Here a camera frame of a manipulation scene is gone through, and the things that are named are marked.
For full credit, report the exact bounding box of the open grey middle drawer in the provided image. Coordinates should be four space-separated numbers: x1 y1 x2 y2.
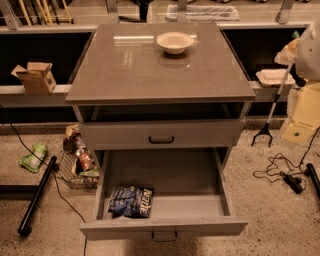
80 148 248 242

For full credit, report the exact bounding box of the wire basket with snacks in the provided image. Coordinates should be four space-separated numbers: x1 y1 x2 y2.
58 124 99 190

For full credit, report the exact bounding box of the black right stand leg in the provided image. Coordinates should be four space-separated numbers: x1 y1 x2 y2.
304 163 320 199

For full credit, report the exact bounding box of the reacher grabber tool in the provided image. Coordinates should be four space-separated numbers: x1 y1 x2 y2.
250 30 302 148

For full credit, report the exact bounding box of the white paper bowl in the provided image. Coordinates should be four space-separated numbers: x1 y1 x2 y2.
156 32 193 55

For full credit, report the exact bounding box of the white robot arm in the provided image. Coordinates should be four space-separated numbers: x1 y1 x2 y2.
275 20 320 143

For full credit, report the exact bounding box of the closed grey upper drawer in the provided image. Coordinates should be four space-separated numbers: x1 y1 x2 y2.
79 120 244 150

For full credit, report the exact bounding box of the black power adapter with cable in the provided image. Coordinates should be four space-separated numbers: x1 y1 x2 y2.
252 130 318 194

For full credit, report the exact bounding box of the grey drawer cabinet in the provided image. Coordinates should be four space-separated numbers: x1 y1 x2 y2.
65 22 257 242

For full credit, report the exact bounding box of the brown cardboard box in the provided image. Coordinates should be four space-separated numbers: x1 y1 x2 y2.
11 62 56 94

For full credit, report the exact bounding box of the black floor cable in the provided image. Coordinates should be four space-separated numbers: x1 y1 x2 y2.
0 104 89 256

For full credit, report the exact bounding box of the green snack bag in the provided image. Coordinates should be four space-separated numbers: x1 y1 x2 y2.
19 142 48 173

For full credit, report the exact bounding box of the white takeout container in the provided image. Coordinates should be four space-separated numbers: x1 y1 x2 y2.
256 69 286 87

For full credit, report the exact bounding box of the blue chip bag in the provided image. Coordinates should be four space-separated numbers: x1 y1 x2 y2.
107 186 154 218

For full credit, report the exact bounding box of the black metal stand leg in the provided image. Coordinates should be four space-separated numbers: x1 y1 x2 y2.
18 156 57 237

